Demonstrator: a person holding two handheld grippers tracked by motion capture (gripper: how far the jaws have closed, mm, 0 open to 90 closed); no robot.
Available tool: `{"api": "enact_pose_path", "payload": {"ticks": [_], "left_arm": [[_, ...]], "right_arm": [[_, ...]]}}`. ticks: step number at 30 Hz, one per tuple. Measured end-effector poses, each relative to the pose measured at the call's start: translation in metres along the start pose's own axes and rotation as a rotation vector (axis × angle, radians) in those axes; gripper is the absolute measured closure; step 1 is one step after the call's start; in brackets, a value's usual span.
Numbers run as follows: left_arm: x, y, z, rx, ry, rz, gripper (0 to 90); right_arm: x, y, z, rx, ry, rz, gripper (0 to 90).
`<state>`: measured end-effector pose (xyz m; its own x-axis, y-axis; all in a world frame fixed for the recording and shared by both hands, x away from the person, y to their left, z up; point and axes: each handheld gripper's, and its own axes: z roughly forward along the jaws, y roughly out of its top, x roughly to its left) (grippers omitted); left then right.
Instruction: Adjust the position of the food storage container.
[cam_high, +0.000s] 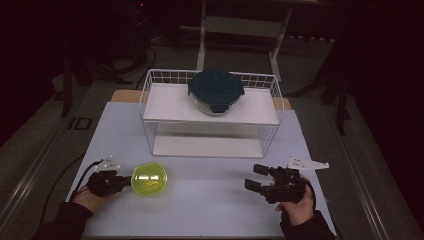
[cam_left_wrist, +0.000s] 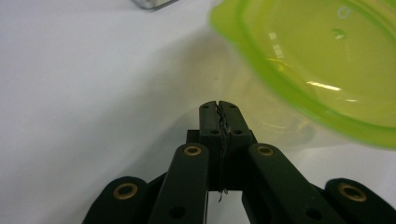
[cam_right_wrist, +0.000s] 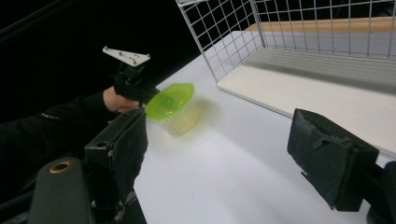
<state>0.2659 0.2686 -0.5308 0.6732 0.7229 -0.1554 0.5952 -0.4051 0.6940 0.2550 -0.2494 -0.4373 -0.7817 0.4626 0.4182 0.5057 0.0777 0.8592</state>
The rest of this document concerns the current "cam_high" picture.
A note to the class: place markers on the yellow-green round container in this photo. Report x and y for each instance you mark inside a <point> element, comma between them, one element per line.
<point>149,179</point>

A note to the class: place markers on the dark blue lidded container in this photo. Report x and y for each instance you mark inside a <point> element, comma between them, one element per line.
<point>215,89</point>

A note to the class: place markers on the person's right hand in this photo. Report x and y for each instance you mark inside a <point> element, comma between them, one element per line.
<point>300,212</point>

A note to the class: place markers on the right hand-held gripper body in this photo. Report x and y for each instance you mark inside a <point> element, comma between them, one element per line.
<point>286,186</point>

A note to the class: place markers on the white metal stand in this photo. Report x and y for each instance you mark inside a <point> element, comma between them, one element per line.
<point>240,26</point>

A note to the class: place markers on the metal floor rail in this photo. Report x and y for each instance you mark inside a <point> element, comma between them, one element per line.
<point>30,176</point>
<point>358,173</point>

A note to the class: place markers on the dark metal stand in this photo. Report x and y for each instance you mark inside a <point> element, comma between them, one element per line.
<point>66,86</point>
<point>340,100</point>

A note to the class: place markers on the person's left hand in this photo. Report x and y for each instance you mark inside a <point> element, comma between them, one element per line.
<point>88,200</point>

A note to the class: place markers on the black floor socket box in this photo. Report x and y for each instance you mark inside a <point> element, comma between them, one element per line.
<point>80,123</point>

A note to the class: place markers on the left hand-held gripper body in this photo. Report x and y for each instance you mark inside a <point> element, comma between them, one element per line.
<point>106,183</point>

